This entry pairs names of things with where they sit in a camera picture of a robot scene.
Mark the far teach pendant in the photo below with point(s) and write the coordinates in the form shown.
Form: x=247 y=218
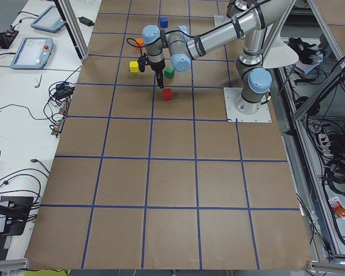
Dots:
x=48 y=21

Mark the black power adapter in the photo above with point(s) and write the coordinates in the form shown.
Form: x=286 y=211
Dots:
x=86 y=21

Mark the blue wooden block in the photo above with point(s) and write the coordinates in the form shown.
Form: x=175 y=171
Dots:
x=163 y=22

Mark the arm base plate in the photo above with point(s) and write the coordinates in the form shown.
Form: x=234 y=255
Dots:
x=221 y=21
x=238 y=110

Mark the near teach pendant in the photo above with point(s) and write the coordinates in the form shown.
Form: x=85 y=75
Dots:
x=33 y=53

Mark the yellow wooden block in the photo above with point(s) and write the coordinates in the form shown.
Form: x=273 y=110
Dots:
x=133 y=67

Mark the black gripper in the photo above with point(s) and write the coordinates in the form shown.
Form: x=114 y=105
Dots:
x=157 y=66

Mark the red snack packet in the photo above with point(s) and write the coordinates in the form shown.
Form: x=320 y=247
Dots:
x=337 y=207

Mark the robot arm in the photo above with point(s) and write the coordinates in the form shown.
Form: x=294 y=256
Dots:
x=237 y=6
x=251 y=24

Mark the green wooden block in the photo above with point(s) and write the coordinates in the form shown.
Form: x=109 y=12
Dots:
x=169 y=72

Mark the aluminium frame post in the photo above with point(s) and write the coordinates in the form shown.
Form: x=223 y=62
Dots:
x=68 y=16

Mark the teach pendant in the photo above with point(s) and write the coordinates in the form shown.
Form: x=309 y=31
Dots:
x=48 y=21
x=33 y=53

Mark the orange wooden block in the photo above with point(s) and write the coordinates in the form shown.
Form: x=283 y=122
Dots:
x=140 y=42

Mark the red wooden block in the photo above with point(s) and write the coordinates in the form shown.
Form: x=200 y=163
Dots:
x=167 y=94

